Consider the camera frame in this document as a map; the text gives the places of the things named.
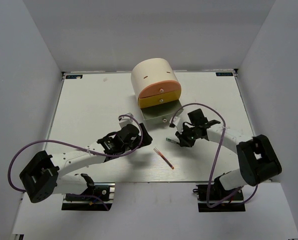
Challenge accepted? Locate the red gel pen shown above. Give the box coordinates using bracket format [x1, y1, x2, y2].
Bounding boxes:
[153, 147, 174, 170]

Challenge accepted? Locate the green gel pen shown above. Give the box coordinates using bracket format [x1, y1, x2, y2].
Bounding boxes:
[166, 137, 180, 145]

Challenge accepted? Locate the orange drawer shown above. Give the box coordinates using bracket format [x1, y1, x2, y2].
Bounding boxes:
[138, 80, 182, 99]

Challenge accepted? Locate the cream round drawer box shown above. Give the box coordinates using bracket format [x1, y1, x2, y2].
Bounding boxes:
[131, 58, 178, 99]

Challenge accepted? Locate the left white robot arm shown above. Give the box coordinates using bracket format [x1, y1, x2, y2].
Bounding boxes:
[19, 123, 153, 203]

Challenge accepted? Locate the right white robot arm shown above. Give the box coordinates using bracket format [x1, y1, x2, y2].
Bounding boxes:
[170, 109, 282, 200]

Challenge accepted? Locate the right blue table label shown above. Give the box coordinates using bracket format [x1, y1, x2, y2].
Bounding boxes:
[216, 72, 234, 77]

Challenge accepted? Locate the blue table label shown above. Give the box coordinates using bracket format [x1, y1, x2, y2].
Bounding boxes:
[65, 74, 83, 80]
[216, 72, 234, 77]

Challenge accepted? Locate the left blue table label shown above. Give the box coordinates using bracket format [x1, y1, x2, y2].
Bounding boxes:
[65, 74, 83, 80]

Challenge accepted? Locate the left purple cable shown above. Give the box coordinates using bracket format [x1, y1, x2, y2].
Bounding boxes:
[8, 114, 146, 211]

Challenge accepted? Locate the purple cable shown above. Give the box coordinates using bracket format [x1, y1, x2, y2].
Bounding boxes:
[169, 102, 259, 208]
[8, 114, 146, 211]

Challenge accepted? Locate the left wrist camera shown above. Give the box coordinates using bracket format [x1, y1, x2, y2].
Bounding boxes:
[118, 112, 133, 128]

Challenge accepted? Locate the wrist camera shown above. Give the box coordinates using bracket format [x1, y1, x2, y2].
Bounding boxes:
[118, 112, 133, 128]
[169, 116, 183, 134]

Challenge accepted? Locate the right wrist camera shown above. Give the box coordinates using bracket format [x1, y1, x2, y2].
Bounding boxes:
[169, 116, 183, 134]

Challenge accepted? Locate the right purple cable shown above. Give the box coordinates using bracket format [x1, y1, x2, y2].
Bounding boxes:
[169, 102, 259, 208]

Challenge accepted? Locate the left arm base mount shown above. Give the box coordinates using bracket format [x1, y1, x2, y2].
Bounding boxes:
[61, 183, 115, 212]

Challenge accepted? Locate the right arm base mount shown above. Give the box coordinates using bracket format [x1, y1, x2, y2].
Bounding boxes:
[192, 184, 246, 213]

